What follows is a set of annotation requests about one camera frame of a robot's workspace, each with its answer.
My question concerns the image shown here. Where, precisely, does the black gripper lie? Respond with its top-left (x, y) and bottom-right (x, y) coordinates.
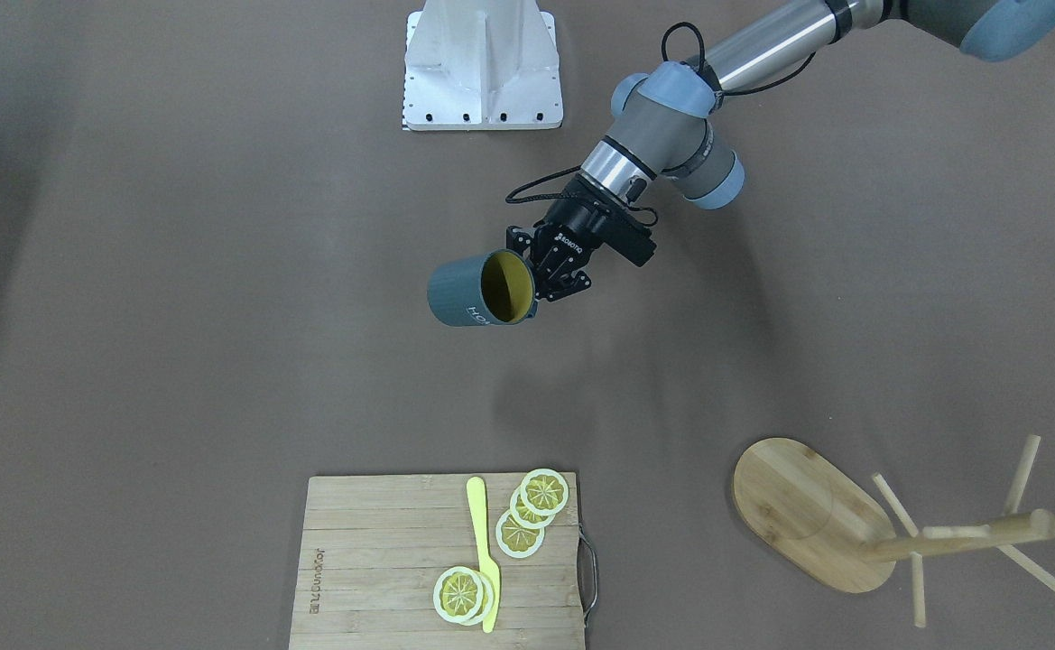
top-left (505, 173), bottom-right (622, 302)

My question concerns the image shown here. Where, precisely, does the blue mug yellow inside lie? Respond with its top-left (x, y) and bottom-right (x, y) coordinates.
top-left (427, 248), bottom-right (538, 328)

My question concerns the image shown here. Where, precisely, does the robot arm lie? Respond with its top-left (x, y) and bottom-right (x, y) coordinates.
top-left (481, 1), bottom-right (1055, 309)

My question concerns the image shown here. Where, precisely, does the wooden cup rack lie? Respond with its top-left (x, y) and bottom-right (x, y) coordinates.
top-left (732, 435), bottom-right (1055, 628)

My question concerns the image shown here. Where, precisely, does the lemon slice middle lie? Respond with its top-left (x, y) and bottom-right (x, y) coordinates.
top-left (509, 488), bottom-right (556, 530)

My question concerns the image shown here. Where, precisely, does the yellow plastic knife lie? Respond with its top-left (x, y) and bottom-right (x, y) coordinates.
top-left (466, 476), bottom-right (501, 634)

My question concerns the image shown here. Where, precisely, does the lemon slice under front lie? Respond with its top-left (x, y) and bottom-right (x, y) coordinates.
top-left (461, 571), bottom-right (495, 627)

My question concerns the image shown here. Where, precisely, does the bamboo cutting board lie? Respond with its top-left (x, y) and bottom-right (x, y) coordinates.
top-left (289, 473), bottom-right (593, 649)

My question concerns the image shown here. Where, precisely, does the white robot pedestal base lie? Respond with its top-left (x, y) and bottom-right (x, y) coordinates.
top-left (401, 1), bottom-right (564, 132)

